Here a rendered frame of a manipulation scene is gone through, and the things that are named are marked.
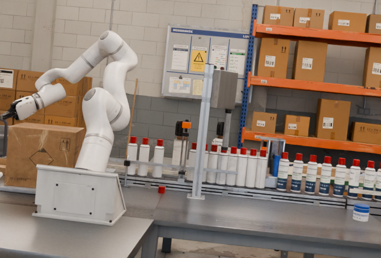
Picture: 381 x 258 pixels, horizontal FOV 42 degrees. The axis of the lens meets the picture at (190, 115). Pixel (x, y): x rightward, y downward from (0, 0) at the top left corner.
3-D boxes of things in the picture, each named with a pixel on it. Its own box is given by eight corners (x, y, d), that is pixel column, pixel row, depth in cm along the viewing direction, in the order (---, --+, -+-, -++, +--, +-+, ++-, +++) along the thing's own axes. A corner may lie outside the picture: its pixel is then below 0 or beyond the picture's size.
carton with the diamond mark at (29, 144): (79, 181, 247) (84, 127, 245) (71, 191, 223) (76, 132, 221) (18, 176, 244) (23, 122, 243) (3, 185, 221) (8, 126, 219)
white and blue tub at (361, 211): (369, 220, 233) (371, 206, 233) (365, 222, 228) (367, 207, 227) (355, 216, 238) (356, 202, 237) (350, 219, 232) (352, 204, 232)
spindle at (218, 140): (225, 164, 325) (230, 121, 323) (226, 166, 316) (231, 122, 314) (212, 163, 325) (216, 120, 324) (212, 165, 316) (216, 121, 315)
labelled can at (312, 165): (313, 193, 262) (317, 155, 261) (315, 194, 257) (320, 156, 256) (303, 191, 262) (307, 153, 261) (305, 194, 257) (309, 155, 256)
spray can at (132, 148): (135, 174, 264) (139, 136, 263) (134, 176, 259) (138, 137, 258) (126, 173, 264) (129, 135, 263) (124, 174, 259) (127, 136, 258)
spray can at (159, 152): (161, 177, 264) (165, 139, 262) (161, 178, 258) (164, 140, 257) (152, 176, 264) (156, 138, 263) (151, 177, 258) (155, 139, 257)
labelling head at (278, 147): (277, 184, 275) (282, 139, 274) (280, 189, 263) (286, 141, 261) (253, 181, 276) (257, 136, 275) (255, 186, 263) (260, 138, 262)
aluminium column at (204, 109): (200, 196, 249) (214, 64, 246) (200, 198, 245) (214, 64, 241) (191, 195, 249) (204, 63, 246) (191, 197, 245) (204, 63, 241)
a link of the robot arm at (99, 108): (118, 148, 204) (130, 104, 218) (88, 123, 192) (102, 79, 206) (96, 154, 210) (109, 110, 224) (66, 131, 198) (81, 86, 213)
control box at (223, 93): (235, 109, 254) (238, 72, 253) (216, 108, 241) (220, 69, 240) (218, 107, 260) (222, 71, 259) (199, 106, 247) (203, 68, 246)
